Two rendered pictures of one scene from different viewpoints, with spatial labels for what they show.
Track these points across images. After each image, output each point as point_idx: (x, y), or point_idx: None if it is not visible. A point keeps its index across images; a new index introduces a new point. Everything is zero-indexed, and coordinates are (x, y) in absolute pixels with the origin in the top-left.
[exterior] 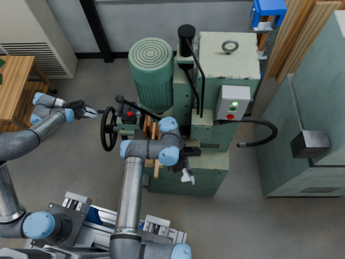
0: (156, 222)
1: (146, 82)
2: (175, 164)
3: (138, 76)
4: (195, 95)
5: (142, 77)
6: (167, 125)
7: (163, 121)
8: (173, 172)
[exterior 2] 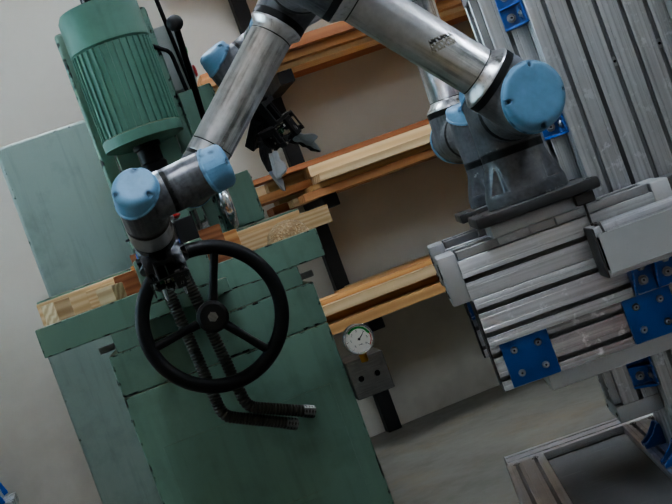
0: (439, 242)
1: (144, 22)
2: (285, 112)
3: (136, 10)
4: (163, 47)
5: (139, 10)
6: (217, 43)
7: (209, 51)
8: (302, 125)
